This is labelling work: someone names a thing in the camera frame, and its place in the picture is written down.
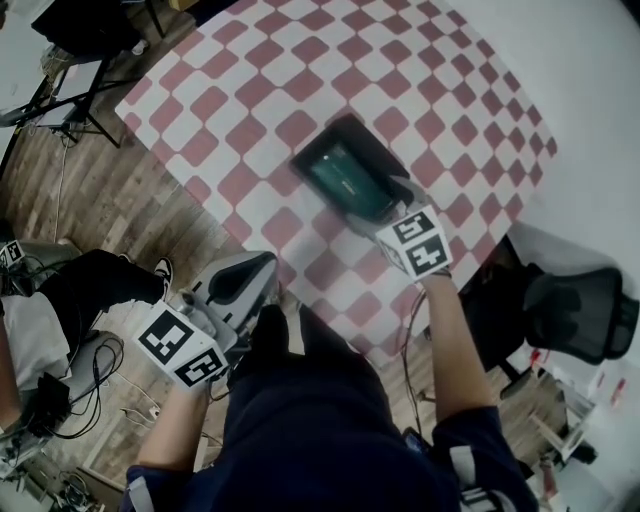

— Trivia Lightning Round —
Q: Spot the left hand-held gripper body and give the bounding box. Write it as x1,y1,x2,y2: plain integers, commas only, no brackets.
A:
131,291,252,390

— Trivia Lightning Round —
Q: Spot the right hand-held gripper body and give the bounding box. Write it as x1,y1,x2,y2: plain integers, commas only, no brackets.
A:
373,203,454,280

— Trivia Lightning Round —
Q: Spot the green plastic pouch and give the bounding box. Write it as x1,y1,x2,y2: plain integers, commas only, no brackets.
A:
308,141,397,220

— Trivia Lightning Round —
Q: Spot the black box with green item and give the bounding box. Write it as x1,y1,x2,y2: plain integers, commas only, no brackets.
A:
289,113,412,225

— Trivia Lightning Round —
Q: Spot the person's left forearm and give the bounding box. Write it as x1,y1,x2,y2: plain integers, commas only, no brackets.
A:
136,383,212,472

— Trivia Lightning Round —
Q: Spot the person's right forearm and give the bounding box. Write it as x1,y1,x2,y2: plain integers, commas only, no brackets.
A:
421,272,502,432

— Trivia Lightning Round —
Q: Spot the black electronic box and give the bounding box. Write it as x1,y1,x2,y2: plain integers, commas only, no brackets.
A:
28,371,72,437

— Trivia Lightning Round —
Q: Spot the person's navy clothed torso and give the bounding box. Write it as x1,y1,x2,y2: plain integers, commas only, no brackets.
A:
118,303,542,512

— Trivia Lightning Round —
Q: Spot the red white checkered tablecloth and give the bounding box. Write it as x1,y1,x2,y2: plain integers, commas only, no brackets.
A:
114,0,559,370

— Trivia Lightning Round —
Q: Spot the black mesh office chair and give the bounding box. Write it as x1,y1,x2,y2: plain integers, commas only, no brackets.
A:
521,263,640,367

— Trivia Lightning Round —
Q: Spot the black folding table stand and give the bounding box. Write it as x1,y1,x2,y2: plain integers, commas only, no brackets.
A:
0,48,132,150

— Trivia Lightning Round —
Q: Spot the grey laptop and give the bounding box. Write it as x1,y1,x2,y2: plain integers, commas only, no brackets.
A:
51,58,105,100

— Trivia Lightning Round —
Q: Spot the black cable bundle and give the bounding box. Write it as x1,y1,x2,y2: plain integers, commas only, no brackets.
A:
52,333,126,441

